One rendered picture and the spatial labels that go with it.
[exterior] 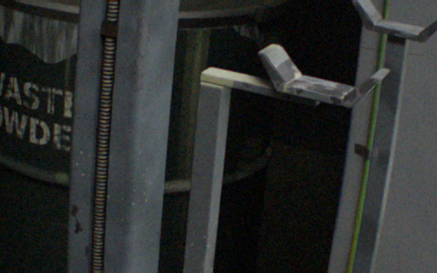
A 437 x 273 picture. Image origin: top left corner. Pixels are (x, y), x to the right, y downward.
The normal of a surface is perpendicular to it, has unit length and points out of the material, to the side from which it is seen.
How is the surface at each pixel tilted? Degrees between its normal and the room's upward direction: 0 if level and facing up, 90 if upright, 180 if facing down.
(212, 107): 90
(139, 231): 90
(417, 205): 90
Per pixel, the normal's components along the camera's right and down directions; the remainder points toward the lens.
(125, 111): -0.40, 0.28
